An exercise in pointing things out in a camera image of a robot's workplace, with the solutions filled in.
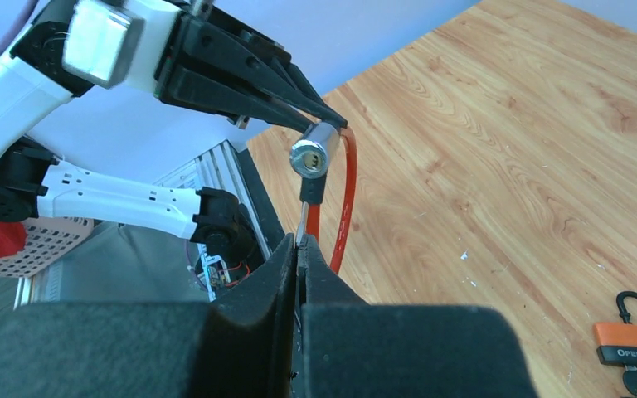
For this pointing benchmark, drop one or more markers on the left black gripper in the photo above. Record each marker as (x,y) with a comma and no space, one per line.
(215,64)

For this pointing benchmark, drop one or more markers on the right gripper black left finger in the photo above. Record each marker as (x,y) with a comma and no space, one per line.
(236,346)

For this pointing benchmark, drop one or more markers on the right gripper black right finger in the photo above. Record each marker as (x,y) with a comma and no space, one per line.
(352,348)

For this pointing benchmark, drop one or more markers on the silver key pair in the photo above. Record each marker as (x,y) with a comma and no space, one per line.
(302,225)

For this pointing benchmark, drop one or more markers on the orange black padlock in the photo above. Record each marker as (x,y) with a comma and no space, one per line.
(617,342)

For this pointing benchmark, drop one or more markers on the black head key bunch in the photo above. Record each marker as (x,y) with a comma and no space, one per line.
(629,379)

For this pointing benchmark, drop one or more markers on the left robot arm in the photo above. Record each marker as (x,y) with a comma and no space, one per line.
(36,182)

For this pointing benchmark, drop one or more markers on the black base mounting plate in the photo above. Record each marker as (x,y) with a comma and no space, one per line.
(268,228)

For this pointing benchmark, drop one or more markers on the pink perforated basket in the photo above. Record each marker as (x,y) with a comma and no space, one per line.
(48,239)

